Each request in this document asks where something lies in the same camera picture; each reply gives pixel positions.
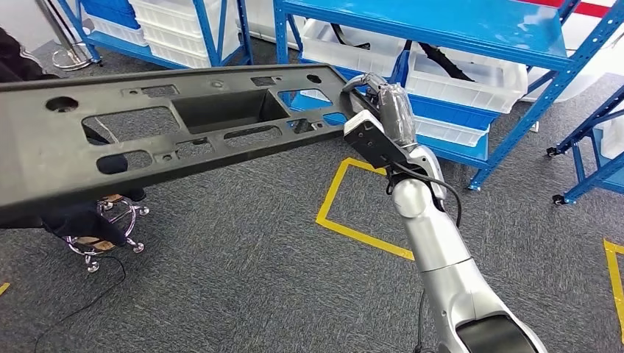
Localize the person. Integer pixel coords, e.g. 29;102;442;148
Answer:
0;26;148;248

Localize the black hanging arm cable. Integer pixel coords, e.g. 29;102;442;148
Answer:
413;290;431;353

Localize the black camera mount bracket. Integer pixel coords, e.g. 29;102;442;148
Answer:
343;116;414;170

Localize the chrome stool base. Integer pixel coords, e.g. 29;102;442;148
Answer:
62;194;151;274

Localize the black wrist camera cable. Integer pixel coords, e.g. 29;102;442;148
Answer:
383;160;464;230

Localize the black floor cable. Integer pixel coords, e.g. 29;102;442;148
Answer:
31;254;128;353

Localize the black plastic plate holder part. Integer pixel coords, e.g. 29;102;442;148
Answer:
0;63;366;226

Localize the black curved trim part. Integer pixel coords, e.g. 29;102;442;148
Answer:
418;41;477;84
330;22;372;51

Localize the metal pole stand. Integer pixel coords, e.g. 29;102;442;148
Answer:
35;0;99;73

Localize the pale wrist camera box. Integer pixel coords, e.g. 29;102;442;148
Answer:
342;110;380;138

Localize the white plastic crate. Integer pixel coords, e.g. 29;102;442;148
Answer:
298;18;408;80
413;114;492;149
403;43;531;115
127;0;241;70
86;17;148;49

